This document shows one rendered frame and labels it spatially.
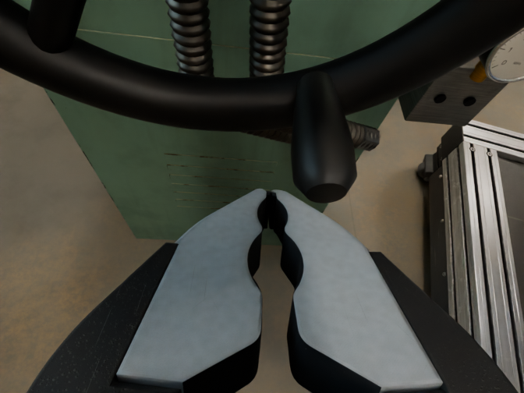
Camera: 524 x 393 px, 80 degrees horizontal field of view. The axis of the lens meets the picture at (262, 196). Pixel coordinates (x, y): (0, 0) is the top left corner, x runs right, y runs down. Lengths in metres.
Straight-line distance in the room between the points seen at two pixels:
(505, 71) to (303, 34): 0.19
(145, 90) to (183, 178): 0.41
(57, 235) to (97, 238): 0.10
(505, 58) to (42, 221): 0.97
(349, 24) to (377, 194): 0.74
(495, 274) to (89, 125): 0.79
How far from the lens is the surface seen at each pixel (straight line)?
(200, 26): 0.21
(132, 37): 0.38
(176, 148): 0.51
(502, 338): 0.78
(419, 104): 0.41
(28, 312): 0.92
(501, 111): 1.60
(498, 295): 0.80
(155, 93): 0.17
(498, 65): 0.37
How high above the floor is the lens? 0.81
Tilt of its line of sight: 60 degrees down
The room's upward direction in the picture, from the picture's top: 14 degrees clockwise
